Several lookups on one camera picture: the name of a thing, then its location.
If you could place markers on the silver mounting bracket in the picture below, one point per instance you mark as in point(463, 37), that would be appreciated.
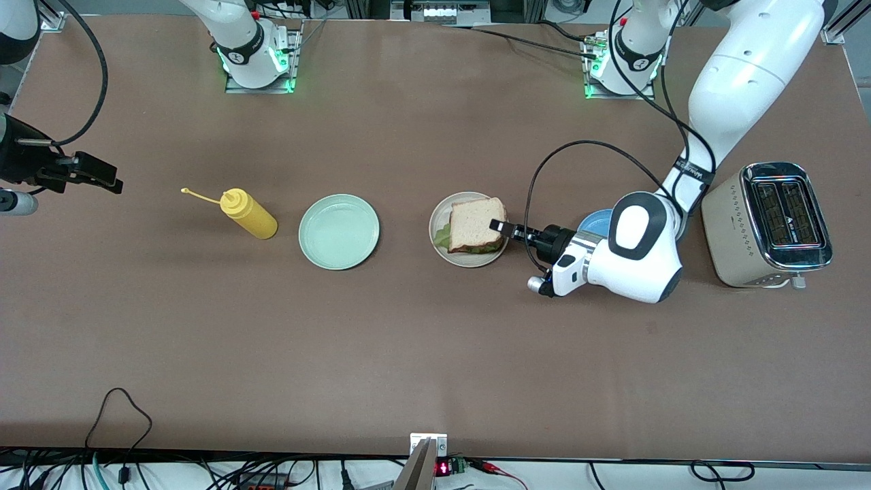
point(416, 439)

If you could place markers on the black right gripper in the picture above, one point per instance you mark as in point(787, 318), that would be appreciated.
point(19, 162)

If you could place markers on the beige plate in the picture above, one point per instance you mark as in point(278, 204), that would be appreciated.
point(441, 213)

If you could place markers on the metal frame with light unit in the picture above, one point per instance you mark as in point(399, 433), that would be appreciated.
point(442, 12)

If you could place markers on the grey metal mount bar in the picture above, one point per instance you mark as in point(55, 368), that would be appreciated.
point(416, 473)

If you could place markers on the blue plate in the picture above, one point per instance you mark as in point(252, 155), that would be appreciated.
point(593, 223)

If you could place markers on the small aluminium corner bracket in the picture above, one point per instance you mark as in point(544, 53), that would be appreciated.
point(54, 20)

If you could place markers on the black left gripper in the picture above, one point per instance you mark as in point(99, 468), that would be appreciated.
point(556, 241)

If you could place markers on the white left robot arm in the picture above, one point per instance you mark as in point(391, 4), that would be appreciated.
point(748, 75)

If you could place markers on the mint green plate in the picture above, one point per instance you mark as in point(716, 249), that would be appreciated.
point(339, 231)

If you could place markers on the aluminium frame profile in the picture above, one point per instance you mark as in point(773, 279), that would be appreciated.
point(833, 33)

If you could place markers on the green lettuce leaf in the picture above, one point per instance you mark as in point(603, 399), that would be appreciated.
point(442, 237)

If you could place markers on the yellow squeeze bottle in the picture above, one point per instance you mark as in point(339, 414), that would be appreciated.
point(255, 218)

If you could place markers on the circuit module red display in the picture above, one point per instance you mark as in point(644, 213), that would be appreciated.
point(446, 468)

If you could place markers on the beige chrome toaster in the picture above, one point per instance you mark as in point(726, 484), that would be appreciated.
point(731, 231)

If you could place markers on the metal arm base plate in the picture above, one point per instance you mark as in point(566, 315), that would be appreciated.
point(619, 97)
point(258, 90)

